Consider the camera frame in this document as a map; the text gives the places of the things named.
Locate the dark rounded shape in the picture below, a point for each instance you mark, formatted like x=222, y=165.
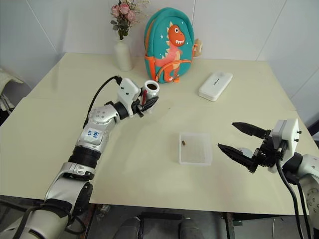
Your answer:
x=129, y=230
x=191, y=230

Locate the grey chair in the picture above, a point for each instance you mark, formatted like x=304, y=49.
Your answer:
x=15, y=92

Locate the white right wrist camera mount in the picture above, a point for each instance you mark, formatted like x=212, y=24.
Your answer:
x=290, y=134

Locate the white ceramic vase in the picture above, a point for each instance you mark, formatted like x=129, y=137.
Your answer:
x=123, y=56

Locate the teal dinosaur backpack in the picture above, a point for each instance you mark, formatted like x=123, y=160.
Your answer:
x=169, y=44

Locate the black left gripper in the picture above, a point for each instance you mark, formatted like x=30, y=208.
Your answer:
x=139, y=107

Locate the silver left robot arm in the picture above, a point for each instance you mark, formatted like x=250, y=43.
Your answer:
x=87, y=139

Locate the silver red can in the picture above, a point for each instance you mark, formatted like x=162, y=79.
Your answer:
x=152, y=93

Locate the black metal table frame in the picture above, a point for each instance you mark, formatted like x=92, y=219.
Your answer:
x=230, y=226

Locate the clear plastic tray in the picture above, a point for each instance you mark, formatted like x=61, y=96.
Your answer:
x=197, y=149

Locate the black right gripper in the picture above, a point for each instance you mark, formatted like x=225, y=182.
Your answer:
x=266, y=154

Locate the pink flower bouquet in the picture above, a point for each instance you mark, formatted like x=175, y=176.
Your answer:
x=123, y=15

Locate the white rectangular case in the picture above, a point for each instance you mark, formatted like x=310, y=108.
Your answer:
x=215, y=85

